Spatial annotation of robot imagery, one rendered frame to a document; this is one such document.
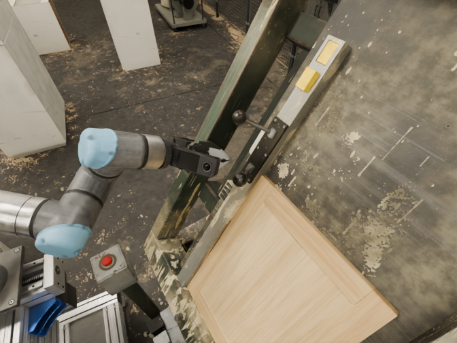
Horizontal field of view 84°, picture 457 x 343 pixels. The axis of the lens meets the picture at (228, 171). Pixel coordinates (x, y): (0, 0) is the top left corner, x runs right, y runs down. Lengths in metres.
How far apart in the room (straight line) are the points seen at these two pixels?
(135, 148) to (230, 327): 0.67
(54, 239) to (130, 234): 1.81
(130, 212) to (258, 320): 1.78
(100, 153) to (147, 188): 2.06
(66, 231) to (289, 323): 0.58
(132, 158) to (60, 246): 0.19
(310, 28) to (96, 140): 0.63
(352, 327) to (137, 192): 2.16
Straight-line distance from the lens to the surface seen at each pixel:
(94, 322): 1.92
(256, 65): 0.85
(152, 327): 1.22
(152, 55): 4.49
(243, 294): 0.87
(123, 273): 1.17
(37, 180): 3.12
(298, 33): 0.85
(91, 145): 0.51
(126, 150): 0.52
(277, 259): 0.76
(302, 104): 0.68
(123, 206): 2.50
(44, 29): 5.56
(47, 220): 0.55
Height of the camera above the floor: 1.93
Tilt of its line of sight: 49 degrees down
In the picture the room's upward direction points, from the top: straight up
